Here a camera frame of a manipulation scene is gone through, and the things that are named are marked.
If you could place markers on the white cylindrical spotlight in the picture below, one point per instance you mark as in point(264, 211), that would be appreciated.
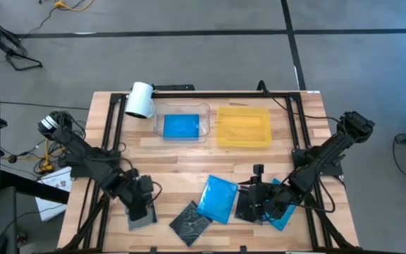
point(139, 99)

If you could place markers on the blue plastic disc case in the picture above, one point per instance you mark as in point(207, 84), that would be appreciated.
point(181, 127)
point(218, 199)
point(284, 218)

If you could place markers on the black clear jewel case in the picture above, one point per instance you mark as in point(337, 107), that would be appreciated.
point(189, 227)
point(144, 223)
point(241, 210)

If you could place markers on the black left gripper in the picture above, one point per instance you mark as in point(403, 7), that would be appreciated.
point(137, 190)

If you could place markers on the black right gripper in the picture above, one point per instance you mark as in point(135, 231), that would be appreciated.
point(270, 197)

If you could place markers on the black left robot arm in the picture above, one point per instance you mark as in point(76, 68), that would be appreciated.
point(83, 155)

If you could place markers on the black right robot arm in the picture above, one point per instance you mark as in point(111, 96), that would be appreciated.
point(330, 151)

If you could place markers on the clear plastic bin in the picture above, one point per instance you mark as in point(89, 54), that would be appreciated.
point(204, 113)

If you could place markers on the black aluminium table frame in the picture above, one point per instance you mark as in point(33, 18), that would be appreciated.
point(224, 94)

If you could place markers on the yellow plastic bin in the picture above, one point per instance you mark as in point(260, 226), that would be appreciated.
point(243, 127)

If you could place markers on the white printed cardboard box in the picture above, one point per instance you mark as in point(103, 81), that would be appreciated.
point(53, 194)

